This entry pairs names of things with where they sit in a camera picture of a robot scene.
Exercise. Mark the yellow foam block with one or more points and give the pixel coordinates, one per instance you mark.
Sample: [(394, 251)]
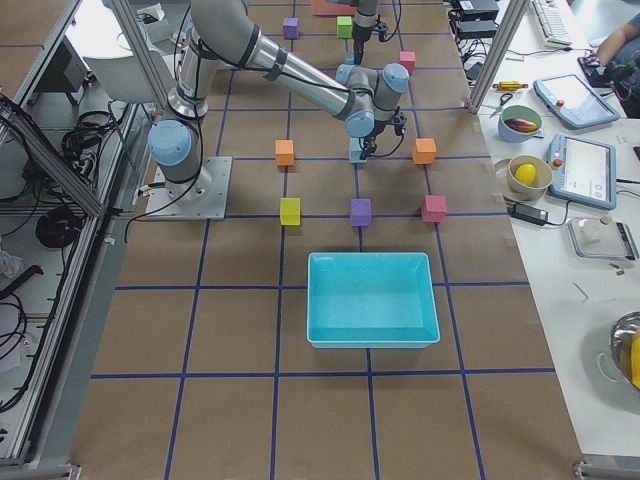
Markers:
[(290, 211)]

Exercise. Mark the blue bowl with fruit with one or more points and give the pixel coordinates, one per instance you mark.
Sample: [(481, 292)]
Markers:
[(518, 123)]

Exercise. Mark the metal bowl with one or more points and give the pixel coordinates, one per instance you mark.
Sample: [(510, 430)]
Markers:
[(624, 344)]

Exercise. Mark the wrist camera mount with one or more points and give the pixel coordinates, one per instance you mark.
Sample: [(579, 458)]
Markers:
[(398, 122), (381, 29)]

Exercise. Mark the teal plastic bin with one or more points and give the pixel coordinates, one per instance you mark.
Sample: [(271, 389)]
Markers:
[(364, 300)]

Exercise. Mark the teach pendant upper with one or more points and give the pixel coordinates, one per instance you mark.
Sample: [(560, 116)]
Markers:
[(574, 101)]

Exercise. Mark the orange block row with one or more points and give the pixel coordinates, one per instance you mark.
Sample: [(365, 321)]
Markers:
[(424, 151), (284, 152)]

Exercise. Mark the aluminium frame post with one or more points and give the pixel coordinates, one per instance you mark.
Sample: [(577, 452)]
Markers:
[(506, 30)]

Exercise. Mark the beige bowl with lemon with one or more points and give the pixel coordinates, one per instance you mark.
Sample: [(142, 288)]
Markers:
[(512, 189)]

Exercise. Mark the crimson block near right corner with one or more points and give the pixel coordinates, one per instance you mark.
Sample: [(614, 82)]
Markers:
[(434, 208)]

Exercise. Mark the orange block near row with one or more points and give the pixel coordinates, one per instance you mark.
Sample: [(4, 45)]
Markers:
[(424, 151)]

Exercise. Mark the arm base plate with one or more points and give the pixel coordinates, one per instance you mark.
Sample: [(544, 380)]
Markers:
[(206, 200)]

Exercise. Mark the kitchen scale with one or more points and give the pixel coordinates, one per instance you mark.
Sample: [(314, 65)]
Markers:
[(602, 238)]

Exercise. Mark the crimson block near row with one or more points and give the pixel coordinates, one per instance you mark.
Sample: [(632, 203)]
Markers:
[(408, 60)]

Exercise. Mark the black scissors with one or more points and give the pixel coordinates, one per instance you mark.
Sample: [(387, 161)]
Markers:
[(503, 100)]

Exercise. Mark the black power adapter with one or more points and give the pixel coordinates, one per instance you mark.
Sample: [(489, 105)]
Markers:
[(528, 214)]

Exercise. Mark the purple block right side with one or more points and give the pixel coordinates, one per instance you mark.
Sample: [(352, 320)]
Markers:
[(360, 212)]

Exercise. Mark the green foam block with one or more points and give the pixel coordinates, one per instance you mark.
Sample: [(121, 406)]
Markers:
[(344, 26)]

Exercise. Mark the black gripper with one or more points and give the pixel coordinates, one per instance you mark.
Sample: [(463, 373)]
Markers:
[(360, 32), (369, 138)]

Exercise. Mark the purple block near base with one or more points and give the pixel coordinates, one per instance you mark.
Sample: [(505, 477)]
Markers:
[(291, 28)]

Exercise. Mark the white keyboard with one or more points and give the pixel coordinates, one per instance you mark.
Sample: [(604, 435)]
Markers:
[(549, 22)]

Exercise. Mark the teach pendant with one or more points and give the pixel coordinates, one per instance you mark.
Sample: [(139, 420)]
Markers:
[(574, 101), (583, 171)]

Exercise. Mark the orange block far row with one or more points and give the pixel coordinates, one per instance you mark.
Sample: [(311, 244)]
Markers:
[(284, 152)]

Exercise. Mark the seated person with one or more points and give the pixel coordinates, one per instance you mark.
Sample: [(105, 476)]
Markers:
[(621, 44)]

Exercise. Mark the teach pendant lower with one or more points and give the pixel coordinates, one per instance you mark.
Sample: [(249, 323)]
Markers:
[(583, 171)]

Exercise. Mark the pink plastic bin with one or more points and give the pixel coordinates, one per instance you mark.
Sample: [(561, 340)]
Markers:
[(323, 8)]

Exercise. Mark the yellow lemon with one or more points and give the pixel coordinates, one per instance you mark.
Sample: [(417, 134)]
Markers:
[(525, 174)]

